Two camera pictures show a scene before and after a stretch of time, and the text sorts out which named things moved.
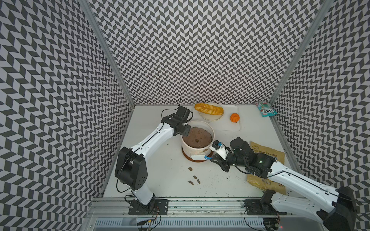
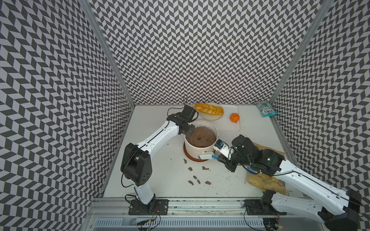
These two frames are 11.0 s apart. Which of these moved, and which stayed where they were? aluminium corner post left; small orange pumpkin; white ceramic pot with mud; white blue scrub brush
Moved: white blue scrub brush
Stayed: white ceramic pot with mud; aluminium corner post left; small orange pumpkin
